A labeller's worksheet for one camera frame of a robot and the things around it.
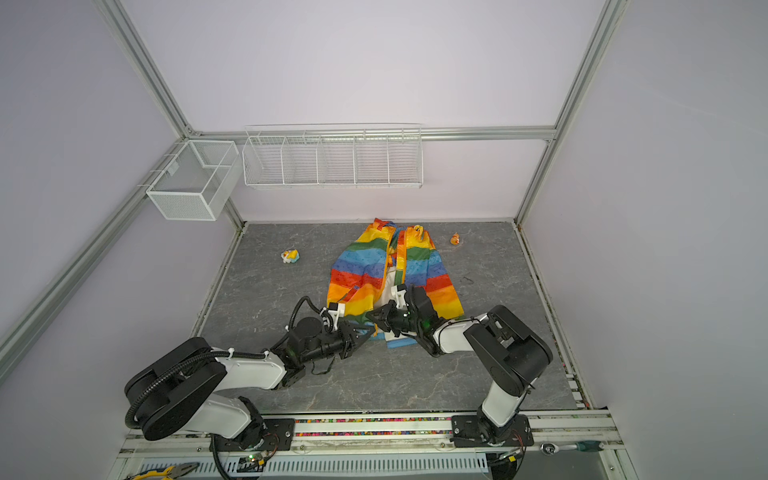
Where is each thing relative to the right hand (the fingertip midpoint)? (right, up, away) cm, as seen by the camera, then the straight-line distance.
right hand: (364, 317), depth 85 cm
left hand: (+4, -4, -6) cm, 8 cm away
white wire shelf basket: (-12, +51, +14) cm, 54 cm away
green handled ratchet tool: (+46, -28, -15) cm, 55 cm away
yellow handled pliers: (-43, -32, -17) cm, 56 cm away
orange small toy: (+32, +23, +28) cm, 48 cm away
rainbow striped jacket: (+5, +17, +18) cm, 26 cm away
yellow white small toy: (-29, +17, +21) cm, 39 cm away
